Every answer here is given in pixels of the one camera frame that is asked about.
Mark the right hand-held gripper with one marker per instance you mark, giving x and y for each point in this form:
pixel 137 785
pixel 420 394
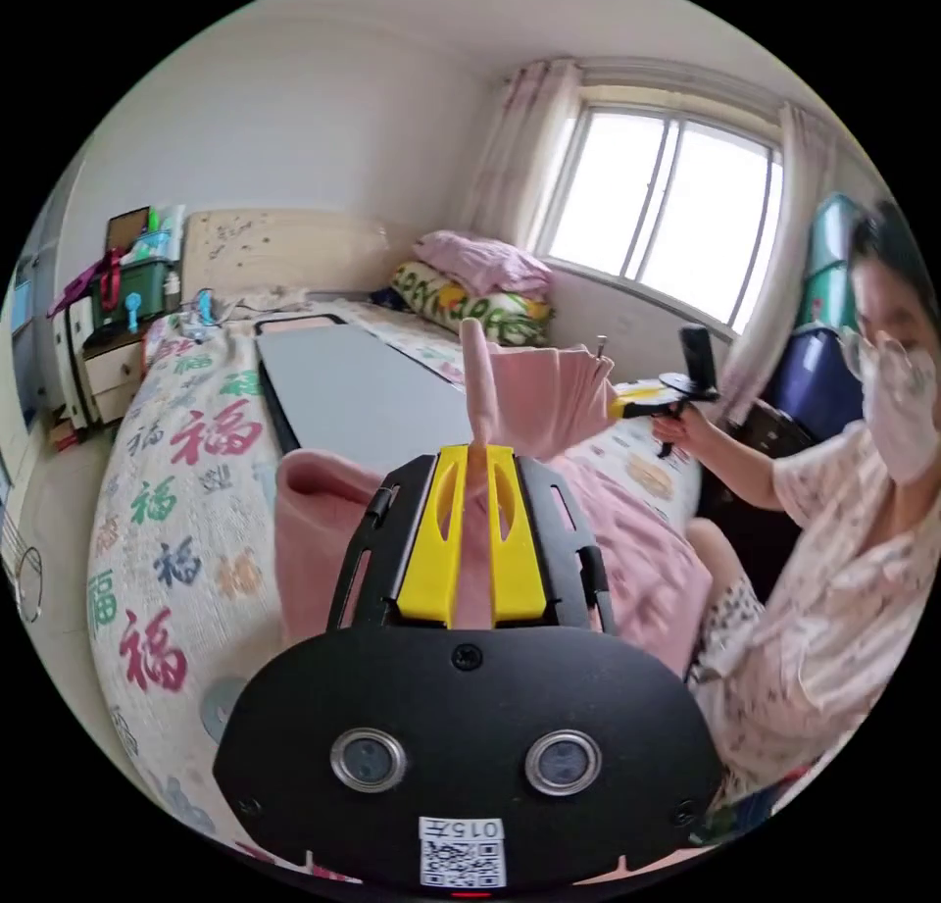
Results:
pixel 687 392

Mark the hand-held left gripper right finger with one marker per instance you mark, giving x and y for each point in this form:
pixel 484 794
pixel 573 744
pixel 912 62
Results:
pixel 518 557

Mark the pink pillow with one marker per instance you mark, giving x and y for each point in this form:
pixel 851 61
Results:
pixel 478 259

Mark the person's right forearm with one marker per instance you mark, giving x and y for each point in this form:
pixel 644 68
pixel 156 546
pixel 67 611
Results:
pixel 735 465

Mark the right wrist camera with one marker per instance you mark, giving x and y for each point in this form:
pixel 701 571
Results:
pixel 698 351

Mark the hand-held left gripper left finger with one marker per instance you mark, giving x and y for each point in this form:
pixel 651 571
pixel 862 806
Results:
pixel 430 550

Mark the pale pink curtain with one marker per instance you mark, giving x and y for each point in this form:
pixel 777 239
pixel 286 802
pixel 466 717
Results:
pixel 515 160
pixel 794 241

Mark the person's body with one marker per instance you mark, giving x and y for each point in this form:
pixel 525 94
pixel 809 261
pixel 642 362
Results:
pixel 823 587

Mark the window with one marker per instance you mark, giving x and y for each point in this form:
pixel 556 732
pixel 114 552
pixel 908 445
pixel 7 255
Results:
pixel 662 204

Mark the white cupboard with boxes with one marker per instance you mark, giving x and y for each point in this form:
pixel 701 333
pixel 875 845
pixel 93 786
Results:
pixel 103 373

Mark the floral rolled blanket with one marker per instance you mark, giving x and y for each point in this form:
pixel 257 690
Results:
pixel 470 304

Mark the bed with printed quilt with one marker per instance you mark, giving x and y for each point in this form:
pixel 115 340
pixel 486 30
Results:
pixel 128 521

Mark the dark blue bag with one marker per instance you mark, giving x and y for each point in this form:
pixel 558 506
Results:
pixel 816 381

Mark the pink long sleeve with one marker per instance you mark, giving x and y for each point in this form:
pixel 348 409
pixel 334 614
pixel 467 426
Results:
pixel 632 550

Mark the grey flat board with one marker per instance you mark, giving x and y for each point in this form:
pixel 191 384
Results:
pixel 353 381

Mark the person's right hand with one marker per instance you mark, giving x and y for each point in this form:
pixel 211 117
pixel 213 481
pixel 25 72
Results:
pixel 687 432

